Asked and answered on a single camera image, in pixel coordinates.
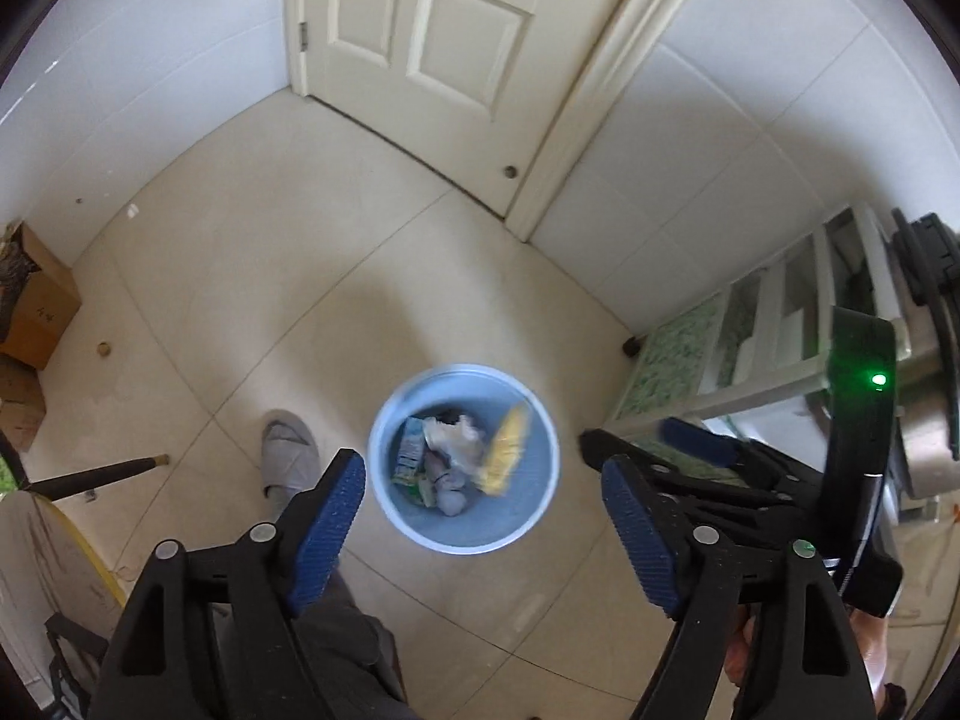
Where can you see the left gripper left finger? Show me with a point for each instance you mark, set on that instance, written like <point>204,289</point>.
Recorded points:
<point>209,633</point>

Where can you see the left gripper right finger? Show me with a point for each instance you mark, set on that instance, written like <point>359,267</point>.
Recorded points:
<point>803,662</point>

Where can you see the crushed drink carton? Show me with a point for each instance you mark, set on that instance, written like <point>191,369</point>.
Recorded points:
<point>410,454</point>

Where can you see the yellow snack packet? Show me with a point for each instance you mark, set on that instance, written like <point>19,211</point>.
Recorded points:
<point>505,451</point>

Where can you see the blue trash bin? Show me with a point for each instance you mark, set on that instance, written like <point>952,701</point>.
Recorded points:
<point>446,512</point>

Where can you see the person's right hand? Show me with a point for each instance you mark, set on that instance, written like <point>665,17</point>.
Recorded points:
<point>890,700</point>

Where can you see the person's dark trouser leg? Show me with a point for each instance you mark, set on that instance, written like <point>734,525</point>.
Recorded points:
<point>352,656</point>

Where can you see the white shelf rack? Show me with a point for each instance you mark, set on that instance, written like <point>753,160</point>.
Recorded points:
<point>766,336</point>

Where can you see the grey slipper foot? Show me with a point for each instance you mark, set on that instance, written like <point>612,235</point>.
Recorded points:
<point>289,459</point>

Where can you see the cardboard box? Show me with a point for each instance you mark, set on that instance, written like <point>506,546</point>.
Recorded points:
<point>39,297</point>

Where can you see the white panel door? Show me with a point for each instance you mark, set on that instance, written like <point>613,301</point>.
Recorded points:
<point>501,97</point>

